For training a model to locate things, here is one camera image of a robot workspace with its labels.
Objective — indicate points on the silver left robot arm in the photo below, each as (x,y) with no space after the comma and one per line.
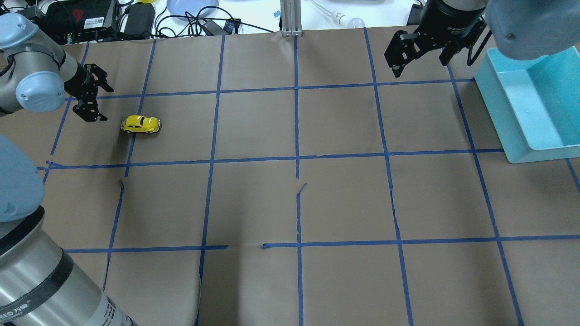
(41,285)

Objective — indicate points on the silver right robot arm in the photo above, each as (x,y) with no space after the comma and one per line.
(523,30)

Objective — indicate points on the black red computer box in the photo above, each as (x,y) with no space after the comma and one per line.
(79,21)

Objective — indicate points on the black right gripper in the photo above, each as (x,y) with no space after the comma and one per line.
(446,20)

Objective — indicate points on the turquoise plastic bin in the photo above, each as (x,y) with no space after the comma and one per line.
(534,104)

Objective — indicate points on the yellow toy beetle car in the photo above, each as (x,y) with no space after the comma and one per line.
(141,124)

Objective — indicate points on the aluminium frame post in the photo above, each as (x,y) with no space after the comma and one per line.
(291,18)

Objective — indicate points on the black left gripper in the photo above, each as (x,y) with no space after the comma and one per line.
(79,79)

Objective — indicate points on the black power adapter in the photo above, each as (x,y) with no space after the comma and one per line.
(139,21)

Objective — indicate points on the light blue plate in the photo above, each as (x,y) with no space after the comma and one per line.
(200,8)

